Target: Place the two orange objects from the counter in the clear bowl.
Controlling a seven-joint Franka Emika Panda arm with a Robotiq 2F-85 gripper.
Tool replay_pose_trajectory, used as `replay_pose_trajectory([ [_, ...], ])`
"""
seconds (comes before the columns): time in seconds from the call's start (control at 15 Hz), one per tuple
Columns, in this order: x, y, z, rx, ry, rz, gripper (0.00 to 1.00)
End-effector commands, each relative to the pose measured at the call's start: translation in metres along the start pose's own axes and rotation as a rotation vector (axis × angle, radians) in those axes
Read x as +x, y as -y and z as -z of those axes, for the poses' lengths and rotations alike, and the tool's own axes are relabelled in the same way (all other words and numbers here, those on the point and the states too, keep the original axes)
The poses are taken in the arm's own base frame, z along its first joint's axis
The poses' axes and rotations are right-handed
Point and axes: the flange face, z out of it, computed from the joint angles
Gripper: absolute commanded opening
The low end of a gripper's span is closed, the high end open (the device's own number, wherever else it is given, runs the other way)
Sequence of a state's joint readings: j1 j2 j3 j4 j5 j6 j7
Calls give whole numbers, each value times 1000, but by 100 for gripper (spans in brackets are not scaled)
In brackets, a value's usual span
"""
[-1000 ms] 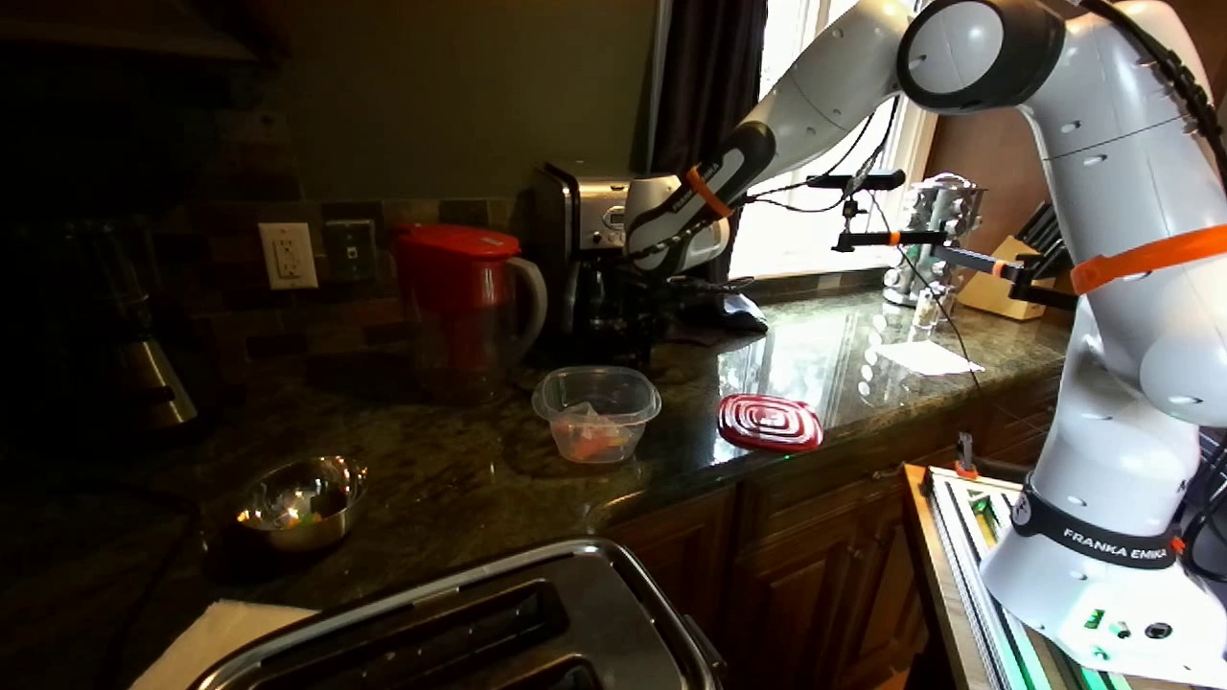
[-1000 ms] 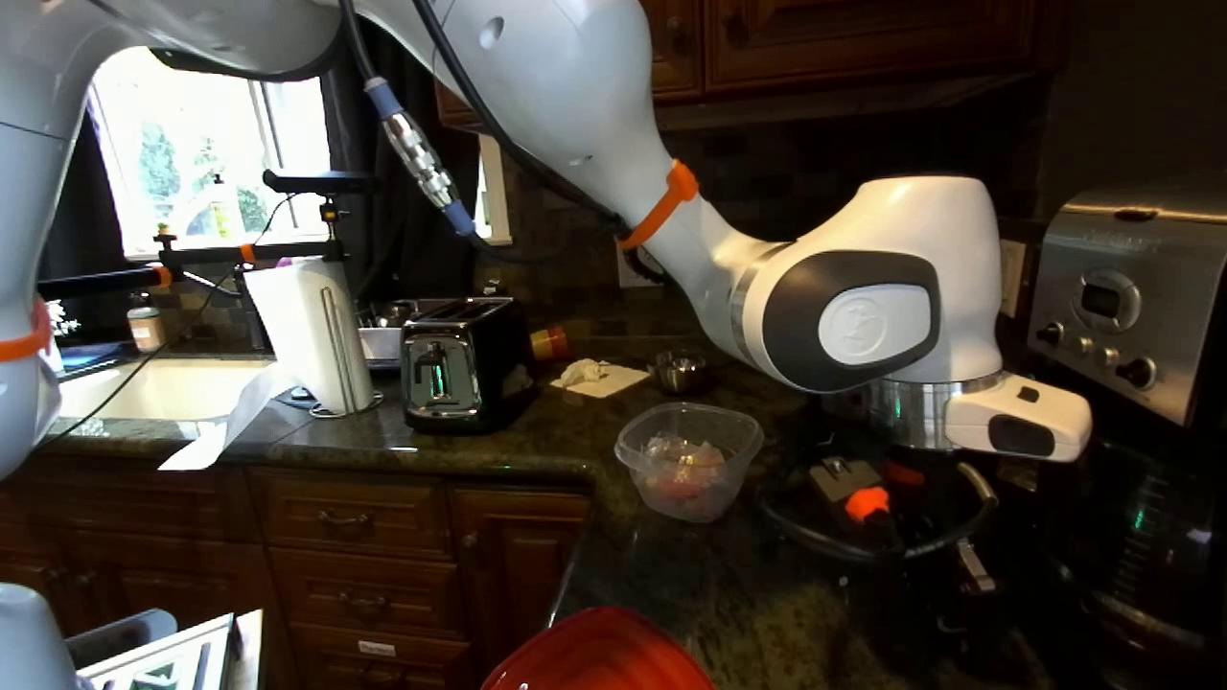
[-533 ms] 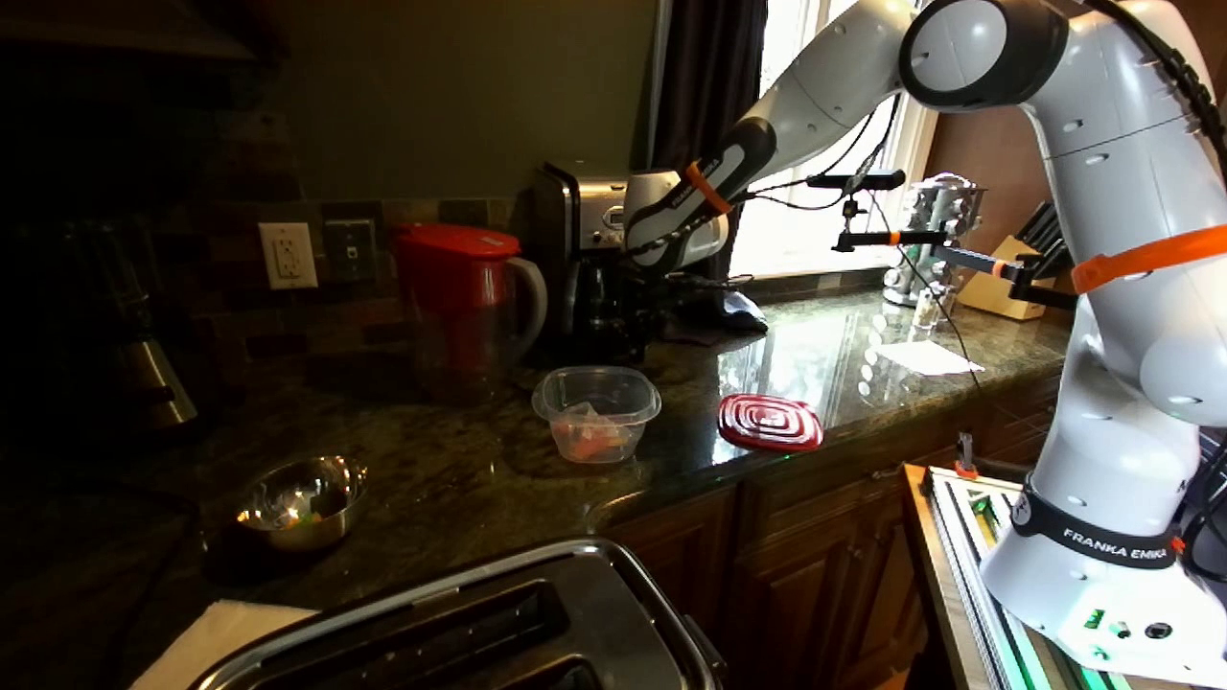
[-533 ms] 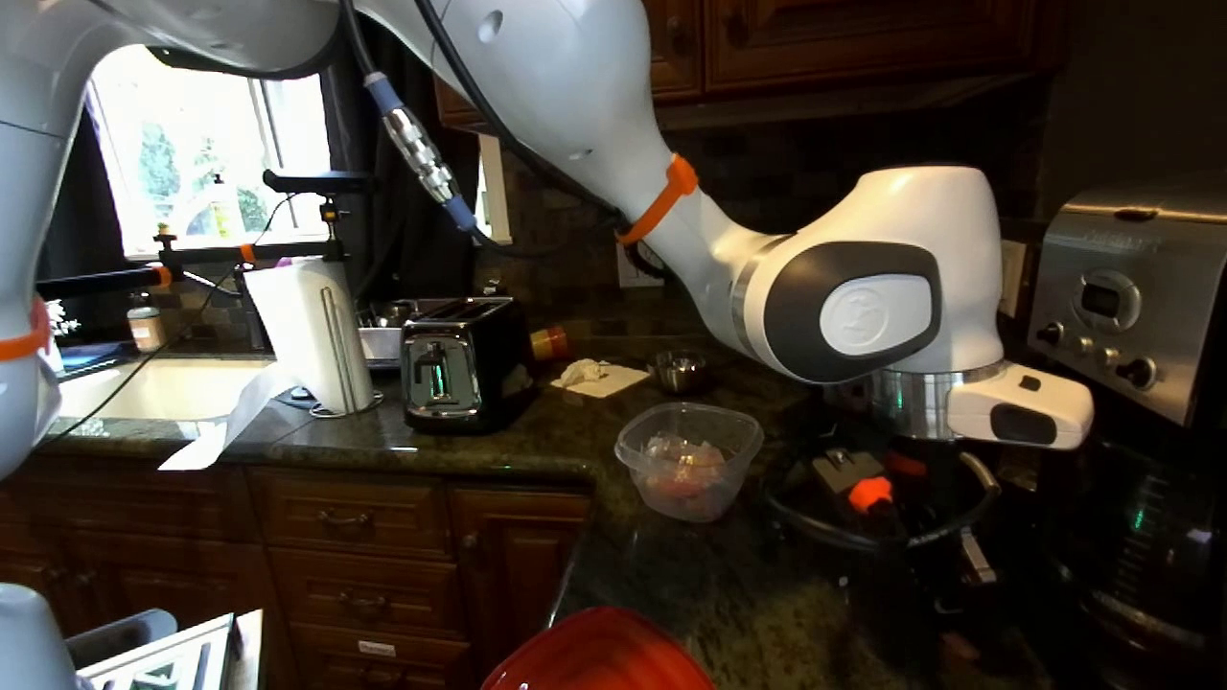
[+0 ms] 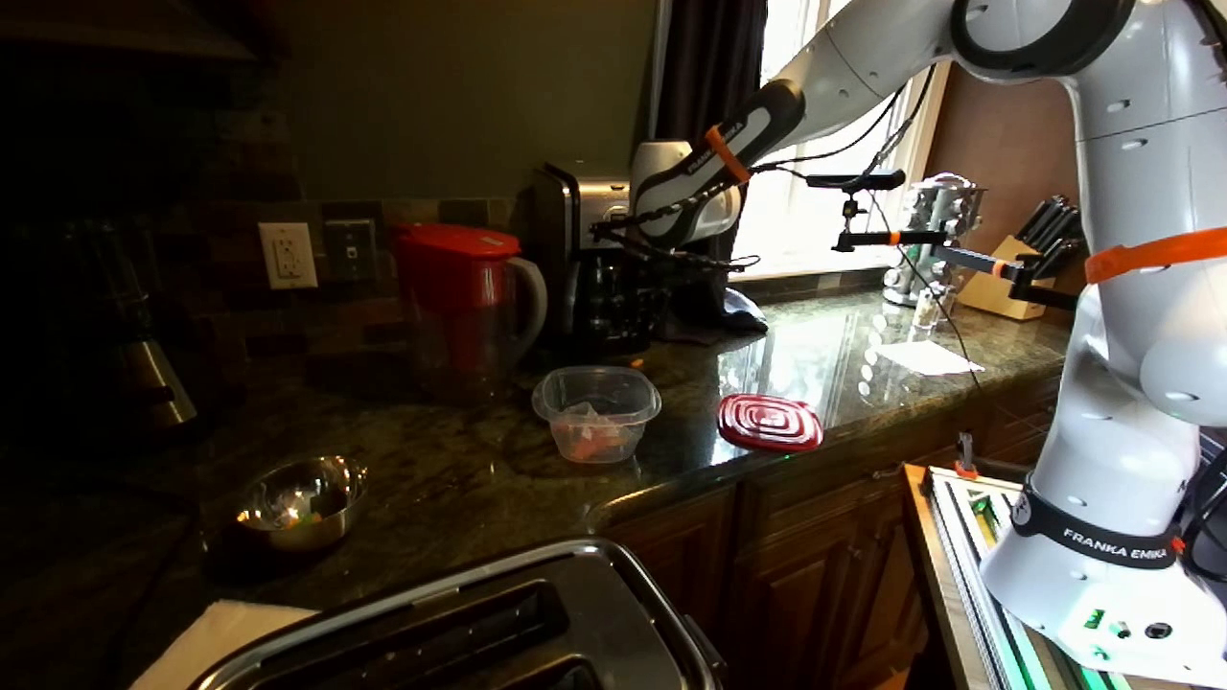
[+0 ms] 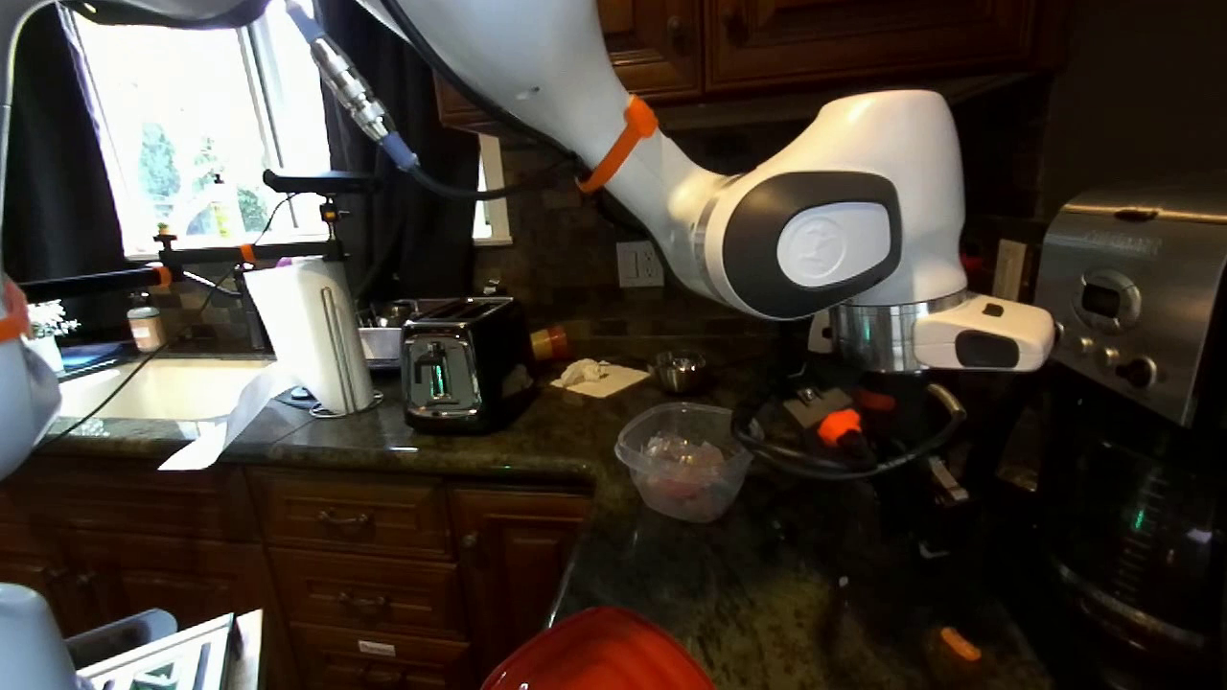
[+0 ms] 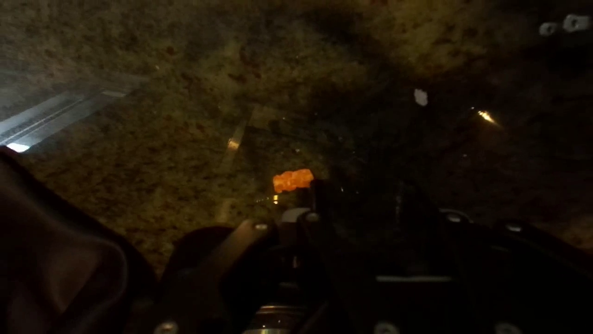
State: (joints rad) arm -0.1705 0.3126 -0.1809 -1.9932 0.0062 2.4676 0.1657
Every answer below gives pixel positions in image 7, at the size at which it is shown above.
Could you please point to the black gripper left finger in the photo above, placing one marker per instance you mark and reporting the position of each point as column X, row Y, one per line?
column 335, row 215

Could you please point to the white crumb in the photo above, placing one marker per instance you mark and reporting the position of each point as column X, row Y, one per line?
column 421, row 97

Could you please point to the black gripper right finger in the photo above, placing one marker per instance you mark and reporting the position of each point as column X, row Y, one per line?
column 417, row 215

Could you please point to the small orange object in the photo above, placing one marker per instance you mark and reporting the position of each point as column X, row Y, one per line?
column 293, row 180

